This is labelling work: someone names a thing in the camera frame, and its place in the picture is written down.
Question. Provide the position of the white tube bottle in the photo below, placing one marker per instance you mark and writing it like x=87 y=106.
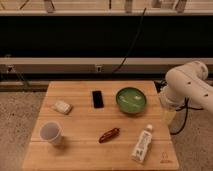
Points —
x=142 y=145

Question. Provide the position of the wooden cutting board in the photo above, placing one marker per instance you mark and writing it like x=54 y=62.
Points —
x=82 y=127

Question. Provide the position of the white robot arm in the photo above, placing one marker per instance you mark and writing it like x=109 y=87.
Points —
x=186 y=81

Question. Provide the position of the black eraser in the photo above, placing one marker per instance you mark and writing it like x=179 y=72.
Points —
x=97 y=99

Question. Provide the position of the white sponge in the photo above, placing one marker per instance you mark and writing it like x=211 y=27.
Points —
x=62 y=107

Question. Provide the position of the red sausage toy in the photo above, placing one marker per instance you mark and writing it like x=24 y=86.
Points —
x=109 y=134

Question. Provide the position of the white paper cup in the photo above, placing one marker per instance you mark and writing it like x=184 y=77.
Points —
x=51 y=133

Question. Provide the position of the green bowl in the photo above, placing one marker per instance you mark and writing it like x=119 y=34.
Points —
x=131 y=100

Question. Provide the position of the grey metal rail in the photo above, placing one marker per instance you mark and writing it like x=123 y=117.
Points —
x=95 y=65

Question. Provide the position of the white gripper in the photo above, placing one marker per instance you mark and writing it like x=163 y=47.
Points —
x=170 y=99

